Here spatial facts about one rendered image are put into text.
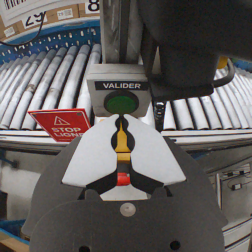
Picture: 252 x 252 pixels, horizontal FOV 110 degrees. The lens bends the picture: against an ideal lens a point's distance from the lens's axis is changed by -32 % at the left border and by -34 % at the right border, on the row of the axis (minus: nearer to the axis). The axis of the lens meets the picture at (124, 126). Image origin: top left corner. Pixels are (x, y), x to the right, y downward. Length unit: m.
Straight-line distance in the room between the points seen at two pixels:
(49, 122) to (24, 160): 1.18
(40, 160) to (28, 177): 0.21
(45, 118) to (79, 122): 0.06
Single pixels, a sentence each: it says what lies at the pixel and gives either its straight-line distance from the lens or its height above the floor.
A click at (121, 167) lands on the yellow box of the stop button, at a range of 0.21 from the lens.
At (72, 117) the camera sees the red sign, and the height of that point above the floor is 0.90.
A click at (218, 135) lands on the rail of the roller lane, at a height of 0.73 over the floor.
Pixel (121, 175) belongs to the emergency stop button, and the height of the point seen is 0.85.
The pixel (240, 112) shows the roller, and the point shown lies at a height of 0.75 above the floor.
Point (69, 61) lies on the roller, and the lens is 0.64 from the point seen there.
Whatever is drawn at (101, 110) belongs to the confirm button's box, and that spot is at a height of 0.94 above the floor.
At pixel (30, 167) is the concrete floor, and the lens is 1.35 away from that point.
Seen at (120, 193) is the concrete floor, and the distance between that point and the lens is 1.06.
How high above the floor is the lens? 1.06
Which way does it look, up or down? 62 degrees down
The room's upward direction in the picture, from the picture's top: 5 degrees clockwise
